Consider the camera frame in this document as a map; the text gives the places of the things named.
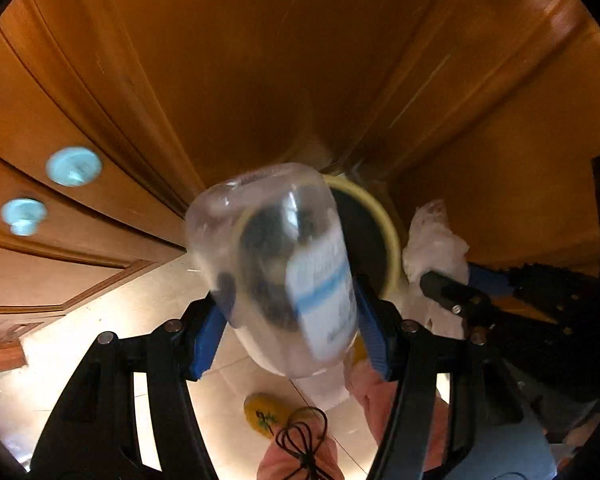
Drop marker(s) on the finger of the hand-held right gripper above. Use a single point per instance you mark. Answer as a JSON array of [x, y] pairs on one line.
[[490, 280], [445, 290]]

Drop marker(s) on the yellow slipper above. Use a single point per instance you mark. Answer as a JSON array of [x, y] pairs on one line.
[[260, 412]]

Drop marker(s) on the person's blue-grey garment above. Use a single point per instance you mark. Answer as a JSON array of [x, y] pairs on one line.
[[530, 445]]

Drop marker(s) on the clear plastic bottle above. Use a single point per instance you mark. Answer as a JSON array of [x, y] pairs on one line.
[[260, 240]]

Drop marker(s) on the round trash bin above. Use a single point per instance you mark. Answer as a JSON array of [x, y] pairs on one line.
[[362, 230]]

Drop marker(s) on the white paper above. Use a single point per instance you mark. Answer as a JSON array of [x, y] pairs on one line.
[[432, 245]]

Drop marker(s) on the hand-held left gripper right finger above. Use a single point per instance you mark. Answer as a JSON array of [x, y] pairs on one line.
[[377, 340]]

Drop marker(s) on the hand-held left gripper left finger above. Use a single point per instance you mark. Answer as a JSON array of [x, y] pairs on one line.
[[205, 345]]

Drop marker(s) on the round metal cabinet knob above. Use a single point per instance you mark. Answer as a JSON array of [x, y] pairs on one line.
[[23, 215], [74, 166]]

